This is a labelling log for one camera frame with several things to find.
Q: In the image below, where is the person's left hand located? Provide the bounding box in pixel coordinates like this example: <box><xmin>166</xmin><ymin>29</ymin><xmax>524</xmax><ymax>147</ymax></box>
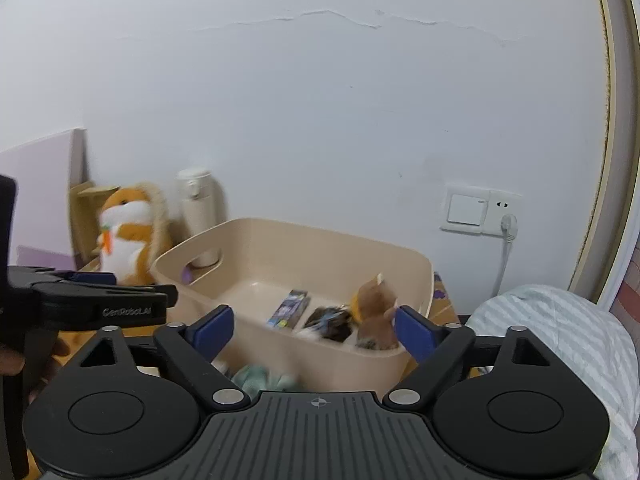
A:
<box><xmin>0</xmin><ymin>337</ymin><xmax>70</xmax><ymax>401</ymax></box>

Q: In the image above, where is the light wooden frame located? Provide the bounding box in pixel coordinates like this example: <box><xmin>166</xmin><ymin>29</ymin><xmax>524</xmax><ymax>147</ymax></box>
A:
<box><xmin>567</xmin><ymin>0</ymin><xmax>640</xmax><ymax>307</ymax></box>

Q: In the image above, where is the yellow floral table mat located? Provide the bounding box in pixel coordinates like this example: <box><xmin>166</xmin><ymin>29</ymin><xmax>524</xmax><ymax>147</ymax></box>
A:
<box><xmin>429</xmin><ymin>271</ymin><xmax>462</xmax><ymax>328</ymax></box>

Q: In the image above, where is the small purple box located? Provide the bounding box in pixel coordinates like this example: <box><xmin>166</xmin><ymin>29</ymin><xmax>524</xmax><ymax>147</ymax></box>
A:
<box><xmin>266</xmin><ymin>288</ymin><xmax>310</xmax><ymax>330</ymax></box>

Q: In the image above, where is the pale lilac board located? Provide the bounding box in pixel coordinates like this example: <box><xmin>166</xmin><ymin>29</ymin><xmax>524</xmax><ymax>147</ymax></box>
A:
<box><xmin>0</xmin><ymin>128</ymin><xmax>89</xmax><ymax>272</ymax></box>

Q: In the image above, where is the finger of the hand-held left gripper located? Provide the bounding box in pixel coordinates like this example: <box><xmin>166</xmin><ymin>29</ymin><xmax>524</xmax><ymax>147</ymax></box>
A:
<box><xmin>117</xmin><ymin>283</ymin><xmax>179</xmax><ymax>312</ymax></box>
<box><xmin>7</xmin><ymin>266</ymin><xmax>117</xmax><ymax>287</ymax></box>

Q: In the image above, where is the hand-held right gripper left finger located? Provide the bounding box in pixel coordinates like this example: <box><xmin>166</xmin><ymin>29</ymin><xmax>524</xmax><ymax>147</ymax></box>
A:
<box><xmin>75</xmin><ymin>305</ymin><xmax>251</xmax><ymax>408</ymax></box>

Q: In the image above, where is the mint green cloth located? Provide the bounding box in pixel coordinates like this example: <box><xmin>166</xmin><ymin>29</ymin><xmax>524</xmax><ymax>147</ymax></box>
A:
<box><xmin>230</xmin><ymin>363</ymin><xmax>302</xmax><ymax>394</ymax></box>

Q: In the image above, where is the orange white hamster plush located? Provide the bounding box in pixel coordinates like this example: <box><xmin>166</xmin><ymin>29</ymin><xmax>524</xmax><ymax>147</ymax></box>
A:
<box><xmin>95</xmin><ymin>181</ymin><xmax>174</xmax><ymax>289</ymax></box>

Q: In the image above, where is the white light switch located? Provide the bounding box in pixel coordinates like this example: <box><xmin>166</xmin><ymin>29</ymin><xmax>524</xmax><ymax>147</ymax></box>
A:
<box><xmin>440</xmin><ymin>183</ymin><xmax>493</xmax><ymax>235</ymax></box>

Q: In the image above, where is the striped pale bedding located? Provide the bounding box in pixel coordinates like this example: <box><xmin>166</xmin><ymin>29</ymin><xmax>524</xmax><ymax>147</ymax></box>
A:
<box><xmin>465</xmin><ymin>284</ymin><xmax>640</xmax><ymax>480</ymax></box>

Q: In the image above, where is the tan cardboard piece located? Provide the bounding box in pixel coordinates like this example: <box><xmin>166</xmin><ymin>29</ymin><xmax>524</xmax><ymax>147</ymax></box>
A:
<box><xmin>68</xmin><ymin>180</ymin><xmax>122</xmax><ymax>262</ymax></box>

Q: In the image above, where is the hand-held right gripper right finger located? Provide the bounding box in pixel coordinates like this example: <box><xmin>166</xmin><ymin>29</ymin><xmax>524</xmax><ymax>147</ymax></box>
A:
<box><xmin>382</xmin><ymin>305</ymin><xmax>556</xmax><ymax>408</ymax></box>

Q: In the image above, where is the pink patterned surface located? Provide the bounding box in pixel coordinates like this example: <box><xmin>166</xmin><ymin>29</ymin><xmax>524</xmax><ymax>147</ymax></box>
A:
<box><xmin>609</xmin><ymin>237</ymin><xmax>640</xmax><ymax>333</ymax></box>

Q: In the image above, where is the dark brown cloth item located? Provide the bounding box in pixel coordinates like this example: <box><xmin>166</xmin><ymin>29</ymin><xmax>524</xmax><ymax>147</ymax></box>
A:
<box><xmin>295</xmin><ymin>304</ymin><xmax>359</xmax><ymax>344</ymax></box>

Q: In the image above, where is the beige plastic storage bin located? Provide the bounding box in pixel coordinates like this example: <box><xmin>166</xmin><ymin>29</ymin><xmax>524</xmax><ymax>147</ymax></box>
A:
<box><xmin>150</xmin><ymin>217</ymin><xmax>435</xmax><ymax>393</ymax></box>

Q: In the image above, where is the white plug with cable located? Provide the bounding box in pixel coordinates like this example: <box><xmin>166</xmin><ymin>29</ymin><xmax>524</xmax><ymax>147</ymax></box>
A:
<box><xmin>490</xmin><ymin>213</ymin><xmax>519</xmax><ymax>299</ymax></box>

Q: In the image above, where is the white wall socket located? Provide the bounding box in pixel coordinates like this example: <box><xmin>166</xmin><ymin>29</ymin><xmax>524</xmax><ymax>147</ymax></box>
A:
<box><xmin>485</xmin><ymin>189</ymin><xmax>524</xmax><ymax>237</ymax></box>

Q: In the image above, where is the cream thermos bottle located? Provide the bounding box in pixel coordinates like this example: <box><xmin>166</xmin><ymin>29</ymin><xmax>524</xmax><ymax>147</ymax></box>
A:
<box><xmin>176</xmin><ymin>167</ymin><xmax>226</xmax><ymax>268</ymax></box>

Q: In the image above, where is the brown plush toy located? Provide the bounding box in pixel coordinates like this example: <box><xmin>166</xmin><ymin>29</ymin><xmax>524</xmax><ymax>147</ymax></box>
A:
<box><xmin>348</xmin><ymin>272</ymin><xmax>402</xmax><ymax>352</ymax></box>

